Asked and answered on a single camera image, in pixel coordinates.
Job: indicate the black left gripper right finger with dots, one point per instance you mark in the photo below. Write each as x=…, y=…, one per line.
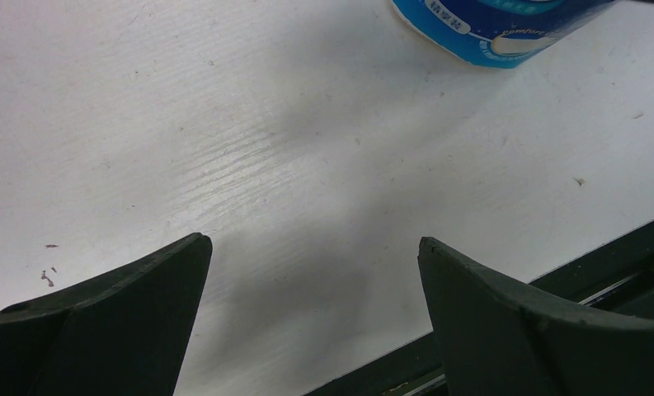
x=500, y=336

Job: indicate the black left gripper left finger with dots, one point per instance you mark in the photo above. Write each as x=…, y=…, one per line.
x=124, y=332

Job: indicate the blue Tempo packaged roll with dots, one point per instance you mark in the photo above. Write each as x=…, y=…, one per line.
x=497, y=33

